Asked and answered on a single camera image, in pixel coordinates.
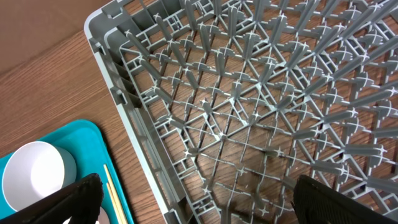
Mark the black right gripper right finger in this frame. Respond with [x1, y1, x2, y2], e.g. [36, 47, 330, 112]
[292, 175, 397, 224]

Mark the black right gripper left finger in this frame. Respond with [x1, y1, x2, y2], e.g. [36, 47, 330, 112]
[1, 173, 104, 224]

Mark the grey dishwasher rack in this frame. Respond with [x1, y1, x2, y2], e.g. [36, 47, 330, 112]
[84, 0, 397, 223]

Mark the small pink saucer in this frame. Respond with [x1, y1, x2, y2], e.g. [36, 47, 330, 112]
[95, 207, 110, 224]

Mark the wooden chopstick right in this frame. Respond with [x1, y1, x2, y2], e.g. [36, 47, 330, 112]
[103, 164, 128, 224]

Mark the white cup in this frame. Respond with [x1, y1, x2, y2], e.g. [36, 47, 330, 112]
[2, 141, 77, 212]

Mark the teal plastic tray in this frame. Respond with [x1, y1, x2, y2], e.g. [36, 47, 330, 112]
[1, 119, 134, 223]

